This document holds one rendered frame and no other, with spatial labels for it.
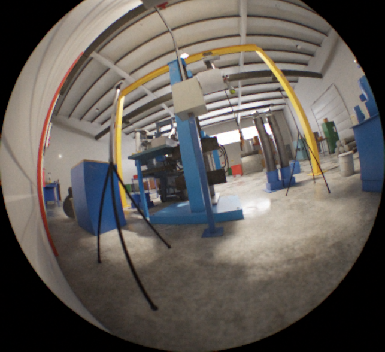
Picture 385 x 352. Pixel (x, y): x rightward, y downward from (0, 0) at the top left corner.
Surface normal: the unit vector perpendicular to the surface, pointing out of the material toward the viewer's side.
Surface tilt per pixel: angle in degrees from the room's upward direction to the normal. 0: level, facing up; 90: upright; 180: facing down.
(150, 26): 173
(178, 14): 173
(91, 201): 90
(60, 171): 90
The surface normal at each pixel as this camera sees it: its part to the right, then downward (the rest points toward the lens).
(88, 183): 0.94, -0.22
